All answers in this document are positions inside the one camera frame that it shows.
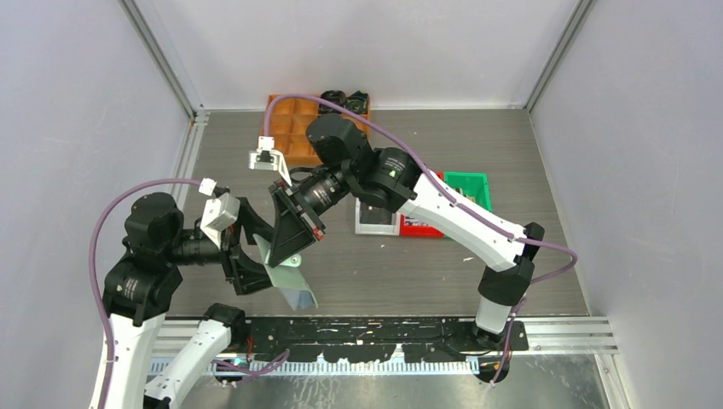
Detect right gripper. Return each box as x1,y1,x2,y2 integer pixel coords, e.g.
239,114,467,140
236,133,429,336
268,164,354,268

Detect green bin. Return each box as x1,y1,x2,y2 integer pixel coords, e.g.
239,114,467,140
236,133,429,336
443,171,493,211

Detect red bin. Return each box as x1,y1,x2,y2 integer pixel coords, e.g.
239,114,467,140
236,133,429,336
398,170,448,239

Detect orange compartment tray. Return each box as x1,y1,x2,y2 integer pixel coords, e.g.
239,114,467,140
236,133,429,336
269,98,371,167

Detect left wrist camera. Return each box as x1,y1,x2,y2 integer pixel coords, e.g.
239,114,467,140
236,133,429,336
200,193,240,250

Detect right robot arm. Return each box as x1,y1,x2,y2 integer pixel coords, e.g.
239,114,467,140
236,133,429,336
268,114,545,350

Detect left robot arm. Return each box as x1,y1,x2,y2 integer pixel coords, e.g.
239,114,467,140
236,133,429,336
90,192,272,408

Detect white bin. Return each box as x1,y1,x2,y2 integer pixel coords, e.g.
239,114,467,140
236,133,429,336
355,199,401,236

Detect black item in white bin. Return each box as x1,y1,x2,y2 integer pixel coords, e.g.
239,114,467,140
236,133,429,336
360,205,396,226

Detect tan items in green bin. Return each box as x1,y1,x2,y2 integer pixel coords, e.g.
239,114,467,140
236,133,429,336
454,187,483,204

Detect black rolled item back left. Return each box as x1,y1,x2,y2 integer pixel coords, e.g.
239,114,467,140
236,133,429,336
320,89,347,107

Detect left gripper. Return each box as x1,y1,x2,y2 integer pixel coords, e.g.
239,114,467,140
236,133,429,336
165,196,292,289

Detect black rolled item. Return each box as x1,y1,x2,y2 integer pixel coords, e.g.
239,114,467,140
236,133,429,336
344,90,370,115
320,89,347,107

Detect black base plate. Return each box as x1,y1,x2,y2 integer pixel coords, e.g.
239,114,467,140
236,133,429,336
225,316,529,364

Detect black rolled item back right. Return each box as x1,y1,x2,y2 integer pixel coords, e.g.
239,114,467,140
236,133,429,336
344,90,370,115

